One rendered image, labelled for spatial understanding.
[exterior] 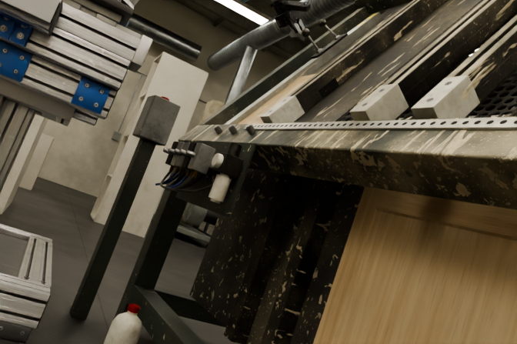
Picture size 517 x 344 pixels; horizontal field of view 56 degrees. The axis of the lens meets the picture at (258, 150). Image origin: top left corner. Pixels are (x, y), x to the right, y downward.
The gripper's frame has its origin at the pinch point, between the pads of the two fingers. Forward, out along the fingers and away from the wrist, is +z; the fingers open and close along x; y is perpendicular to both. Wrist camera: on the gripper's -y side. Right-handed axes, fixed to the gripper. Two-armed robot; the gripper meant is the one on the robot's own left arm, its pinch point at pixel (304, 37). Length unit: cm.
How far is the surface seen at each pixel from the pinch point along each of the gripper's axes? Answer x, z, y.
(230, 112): 34.8, 11.5, 30.1
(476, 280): 107, 38, -88
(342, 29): -36.8, 11.3, 3.9
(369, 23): -25.3, 11.0, -17.5
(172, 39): -456, -6, 610
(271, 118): 68, 7, -23
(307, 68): 13.4, 10.5, -3.3
